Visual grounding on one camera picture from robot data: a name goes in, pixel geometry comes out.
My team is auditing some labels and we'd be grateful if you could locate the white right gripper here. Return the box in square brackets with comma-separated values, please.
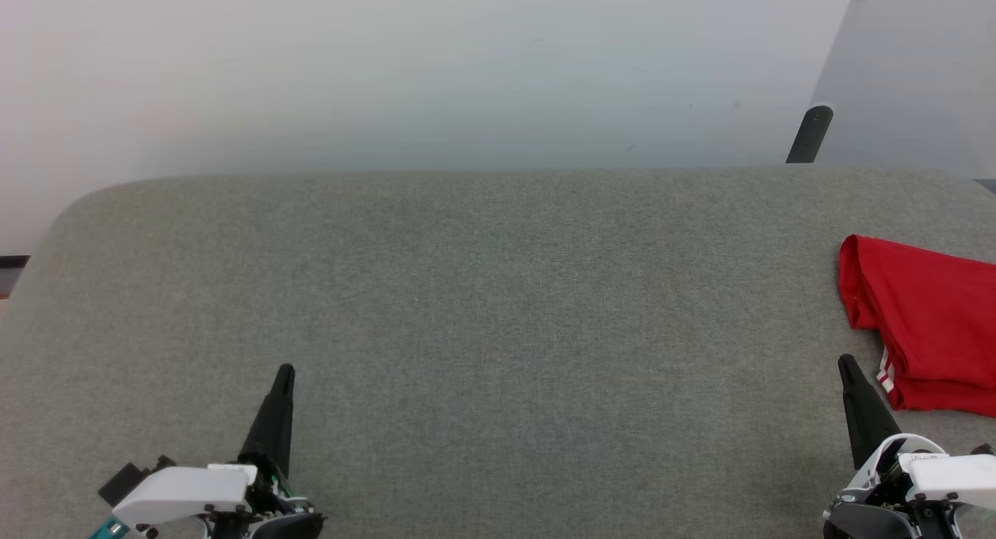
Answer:
[831, 354, 996, 510]

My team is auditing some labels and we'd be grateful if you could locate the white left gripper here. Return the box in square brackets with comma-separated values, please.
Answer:
[111, 363, 314, 539]

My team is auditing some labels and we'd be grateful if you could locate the red and white jersey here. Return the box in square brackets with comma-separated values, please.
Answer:
[837, 234, 996, 418]

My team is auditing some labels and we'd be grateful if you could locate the black post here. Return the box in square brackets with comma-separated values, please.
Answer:
[785, 105, 835, 165]

